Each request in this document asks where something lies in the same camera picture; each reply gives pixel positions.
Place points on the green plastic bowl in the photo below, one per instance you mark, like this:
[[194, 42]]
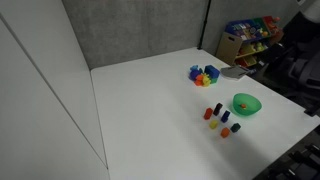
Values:
[[247, 106]]

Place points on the red block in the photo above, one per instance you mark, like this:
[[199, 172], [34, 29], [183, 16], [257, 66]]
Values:
[[208, 113]]

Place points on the large blue toy block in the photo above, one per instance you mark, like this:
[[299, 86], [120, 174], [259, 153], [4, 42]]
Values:
[[212, 71]]

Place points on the black office chair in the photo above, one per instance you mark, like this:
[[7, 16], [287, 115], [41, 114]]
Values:
[[300, 73]]

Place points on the yellow block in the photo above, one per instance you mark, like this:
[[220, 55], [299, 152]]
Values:
[[213, 124]]

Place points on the dark purple block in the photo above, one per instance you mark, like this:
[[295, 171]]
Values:
[[217, 109]]

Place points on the small orange block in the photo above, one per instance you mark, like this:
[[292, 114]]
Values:
[[243, 106]]

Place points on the yellow toy piece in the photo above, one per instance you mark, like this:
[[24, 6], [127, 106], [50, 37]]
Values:
[[206, 80]]

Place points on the toy shelf with colourful bins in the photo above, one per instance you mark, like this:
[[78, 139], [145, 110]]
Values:
[[250, 40]]

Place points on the green toy block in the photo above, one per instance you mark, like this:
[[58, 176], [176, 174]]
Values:
[[214, 80]]

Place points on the orange toy piece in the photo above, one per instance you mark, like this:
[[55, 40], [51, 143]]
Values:
[[199, 80]]

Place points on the black pole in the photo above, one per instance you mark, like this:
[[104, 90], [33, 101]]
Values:
[[204, 25]]

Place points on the purple toy piece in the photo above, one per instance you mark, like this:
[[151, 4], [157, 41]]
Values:
[[194, 74]]

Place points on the grey metal plate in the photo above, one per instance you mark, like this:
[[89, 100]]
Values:
[[235, 71]]

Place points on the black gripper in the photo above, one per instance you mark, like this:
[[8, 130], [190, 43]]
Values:
[[298, 30]]

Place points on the dark green block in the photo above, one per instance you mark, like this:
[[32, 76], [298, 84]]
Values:
[[235, 127]]

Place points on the light blue toy piece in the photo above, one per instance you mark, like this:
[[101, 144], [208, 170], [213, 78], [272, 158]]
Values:
[[194, 68]]

